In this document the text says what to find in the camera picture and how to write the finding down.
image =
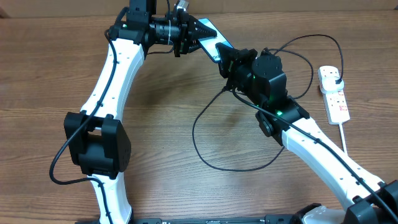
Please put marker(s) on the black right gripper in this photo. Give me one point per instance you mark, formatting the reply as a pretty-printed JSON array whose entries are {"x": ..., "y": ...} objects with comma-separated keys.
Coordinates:
[{"x": 236, "y": 61}]

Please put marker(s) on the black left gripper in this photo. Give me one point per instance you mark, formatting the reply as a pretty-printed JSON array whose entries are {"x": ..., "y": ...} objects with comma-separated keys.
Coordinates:
[{"x": 187, "y": 30}]

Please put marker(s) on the blue Galaxy smartphone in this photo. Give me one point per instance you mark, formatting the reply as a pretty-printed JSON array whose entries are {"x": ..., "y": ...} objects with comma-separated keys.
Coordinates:
[{"x": 208, "y": 44}]

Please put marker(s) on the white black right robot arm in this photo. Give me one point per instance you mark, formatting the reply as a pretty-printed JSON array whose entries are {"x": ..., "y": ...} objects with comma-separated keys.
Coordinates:
[{"x": 365, "y": 198}]

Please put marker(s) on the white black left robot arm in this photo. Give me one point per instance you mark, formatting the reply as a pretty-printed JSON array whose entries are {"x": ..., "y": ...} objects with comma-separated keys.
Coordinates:
[{"x": 96, "y": 138}]

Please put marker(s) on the white charger plug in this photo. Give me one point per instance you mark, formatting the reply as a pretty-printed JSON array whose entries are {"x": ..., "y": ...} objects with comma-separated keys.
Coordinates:
[{"x": 331, "y": 84}]

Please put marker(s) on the white power strip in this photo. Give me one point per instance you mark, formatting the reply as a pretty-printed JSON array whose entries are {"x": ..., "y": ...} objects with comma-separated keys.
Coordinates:
[{"x": 335, "y": 103}]

